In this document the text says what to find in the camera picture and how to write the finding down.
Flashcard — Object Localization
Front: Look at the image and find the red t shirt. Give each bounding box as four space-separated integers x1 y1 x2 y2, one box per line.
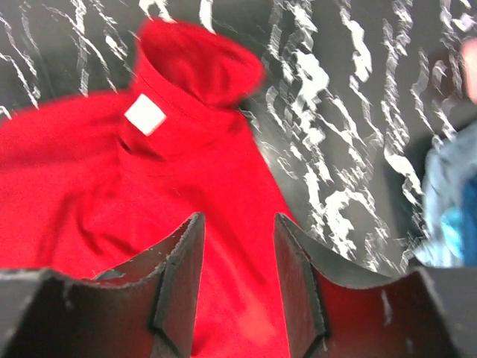
1 19 289 357

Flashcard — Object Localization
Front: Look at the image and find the blue t shirt pile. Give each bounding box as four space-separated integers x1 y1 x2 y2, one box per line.
414 122 476 267

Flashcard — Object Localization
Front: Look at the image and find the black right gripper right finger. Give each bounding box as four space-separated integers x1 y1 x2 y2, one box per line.
274 214 468 357

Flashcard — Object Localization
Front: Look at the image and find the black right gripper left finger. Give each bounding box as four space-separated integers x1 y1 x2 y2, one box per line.
1 213 205 357

